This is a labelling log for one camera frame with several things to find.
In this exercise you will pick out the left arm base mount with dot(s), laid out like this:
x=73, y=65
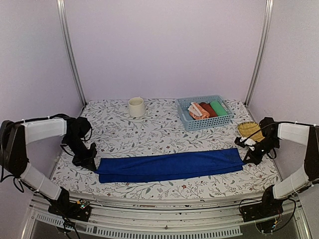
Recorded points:
x=79, y=210

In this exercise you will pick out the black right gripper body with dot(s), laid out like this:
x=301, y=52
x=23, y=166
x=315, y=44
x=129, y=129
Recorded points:
x=269, y=144

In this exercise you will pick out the aluminium frame post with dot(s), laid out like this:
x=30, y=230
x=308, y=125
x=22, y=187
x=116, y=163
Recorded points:
x=69, y=50
x=261, y=49

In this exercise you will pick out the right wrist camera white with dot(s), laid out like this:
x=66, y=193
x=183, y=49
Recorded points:
x=245, y=142

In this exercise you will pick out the blue towel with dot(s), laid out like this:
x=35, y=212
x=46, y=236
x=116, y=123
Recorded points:
x=167, y=167

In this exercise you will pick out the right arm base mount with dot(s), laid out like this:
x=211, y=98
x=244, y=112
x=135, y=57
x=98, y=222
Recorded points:
x=260, y=210

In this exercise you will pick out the right aluminium frame post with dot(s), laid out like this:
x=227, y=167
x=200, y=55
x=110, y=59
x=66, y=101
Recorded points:
x=261, y=49

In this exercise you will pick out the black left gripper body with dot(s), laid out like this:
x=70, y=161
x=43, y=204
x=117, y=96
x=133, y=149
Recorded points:
x=79, y=148

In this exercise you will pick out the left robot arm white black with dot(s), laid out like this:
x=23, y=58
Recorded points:
x=43, y=155

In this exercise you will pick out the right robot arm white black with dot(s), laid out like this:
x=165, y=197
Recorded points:
x=298, y=144

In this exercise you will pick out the green rolled towel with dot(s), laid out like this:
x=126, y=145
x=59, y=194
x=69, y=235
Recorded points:
x=218, y=108

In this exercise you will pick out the left aluminium frame post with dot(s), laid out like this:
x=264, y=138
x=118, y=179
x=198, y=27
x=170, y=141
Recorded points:
x=69, y=50

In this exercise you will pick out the light blue plastic basket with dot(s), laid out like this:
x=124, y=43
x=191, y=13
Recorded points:
x=191, y=124

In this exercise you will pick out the yellow bamboo tray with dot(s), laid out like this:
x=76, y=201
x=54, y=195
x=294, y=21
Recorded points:
x=246, y=129

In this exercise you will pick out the front aluminium rail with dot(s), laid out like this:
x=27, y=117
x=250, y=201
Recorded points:
x=210, y=218

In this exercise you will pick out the cream ceramic cup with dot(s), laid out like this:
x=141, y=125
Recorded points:
x=136, y=107

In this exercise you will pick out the orange bunny pattern towel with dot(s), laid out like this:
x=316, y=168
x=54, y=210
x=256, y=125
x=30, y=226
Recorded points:
x=197, y=112

